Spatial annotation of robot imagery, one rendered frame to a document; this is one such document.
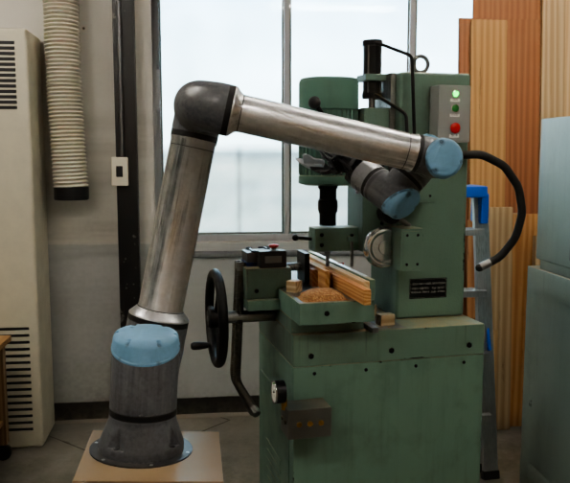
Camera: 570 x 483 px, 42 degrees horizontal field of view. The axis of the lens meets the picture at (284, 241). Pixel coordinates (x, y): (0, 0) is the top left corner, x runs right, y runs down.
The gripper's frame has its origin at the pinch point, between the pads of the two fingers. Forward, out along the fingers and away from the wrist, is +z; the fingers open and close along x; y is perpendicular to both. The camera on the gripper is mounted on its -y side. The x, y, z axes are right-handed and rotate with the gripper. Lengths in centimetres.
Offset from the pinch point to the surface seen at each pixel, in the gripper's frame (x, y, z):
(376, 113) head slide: -20.1, -8.8, -0.6
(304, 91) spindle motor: -9.1, 2.7, 14.2
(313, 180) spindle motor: 6.5, -10.7, -1.2
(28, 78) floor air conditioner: 45, -25, 151
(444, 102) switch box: -34.4, -9.2, -14.2
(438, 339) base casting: 13, -43, -49
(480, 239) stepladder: -40, -110, -5
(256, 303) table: 42.7, -20.9, -11.2
